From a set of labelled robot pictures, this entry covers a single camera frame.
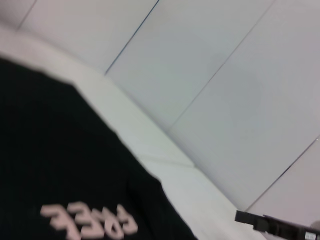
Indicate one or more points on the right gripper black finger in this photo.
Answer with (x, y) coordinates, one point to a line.
(250, 217)

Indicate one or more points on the black t-shirt with FREE print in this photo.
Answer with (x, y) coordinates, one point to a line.
(62, 150)

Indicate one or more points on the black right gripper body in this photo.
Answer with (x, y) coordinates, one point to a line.
(292, 230)

